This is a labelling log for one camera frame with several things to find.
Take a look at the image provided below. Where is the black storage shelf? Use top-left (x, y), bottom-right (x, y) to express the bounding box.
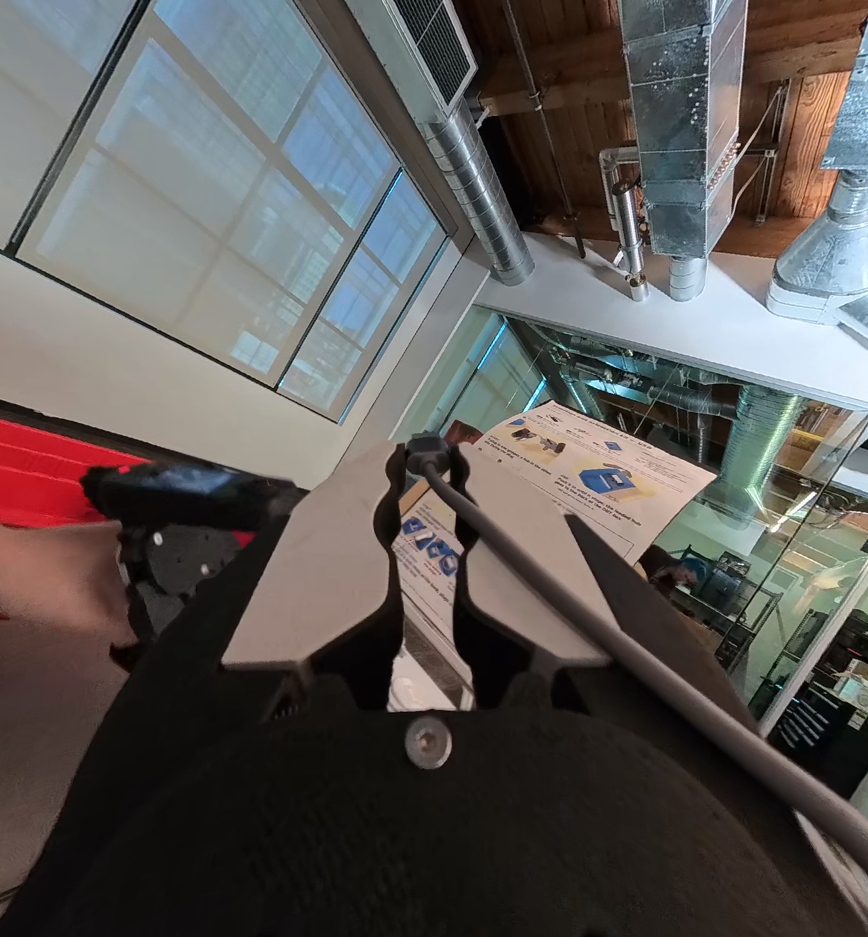
top-left (764, 607), bottom-right (868, 780)

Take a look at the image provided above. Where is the spiral duct behind glass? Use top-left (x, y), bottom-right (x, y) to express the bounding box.
top-left (717, 384), bottom-right (808, 531)

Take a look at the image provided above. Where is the silver spiral duct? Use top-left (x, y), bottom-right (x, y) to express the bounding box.
top-left (415, 98), bottom-right (539, 287)

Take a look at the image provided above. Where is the shiny metal pipe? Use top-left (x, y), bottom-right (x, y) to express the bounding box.
top-left (598, 148), bottom-right (653, 303)

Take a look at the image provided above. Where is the large grid window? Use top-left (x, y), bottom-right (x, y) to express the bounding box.
top-left (0, 0), bottom-right (455, 428)

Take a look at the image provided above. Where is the rectangular silver duct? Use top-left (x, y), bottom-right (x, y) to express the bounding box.
top-left (617, 0), bottom-right (748, 303)

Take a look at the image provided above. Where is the person's left hand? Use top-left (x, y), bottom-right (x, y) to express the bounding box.
top-left (0, 521), bottom-right (133, 638)

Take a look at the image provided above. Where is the metal air vent grille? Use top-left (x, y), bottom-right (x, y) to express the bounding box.
top-left (385, 0), bottom-right (479, 117)

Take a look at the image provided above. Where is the large conical silver duct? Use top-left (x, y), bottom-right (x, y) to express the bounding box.
top-left (764, 0), bottom-right (868, 339)

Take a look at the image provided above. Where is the printed instruction sheet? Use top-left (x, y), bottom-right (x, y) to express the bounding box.
top-left (394, 401), bottom-right (717, 615)

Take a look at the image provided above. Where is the red plastic bin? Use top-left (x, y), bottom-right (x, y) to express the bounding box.
top-left (0, 420), bottom-right (258, 622)

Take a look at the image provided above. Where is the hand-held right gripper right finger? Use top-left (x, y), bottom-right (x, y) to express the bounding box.
top-left (450, 443), bottom-right (611, 669)

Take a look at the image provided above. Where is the grey usb cable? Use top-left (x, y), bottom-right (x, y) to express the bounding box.
top-left (407, 433), bottom-right (868, 916)

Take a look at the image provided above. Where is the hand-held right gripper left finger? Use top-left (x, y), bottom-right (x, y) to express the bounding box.
top-left (219, 438), bottom-right (407, 669)

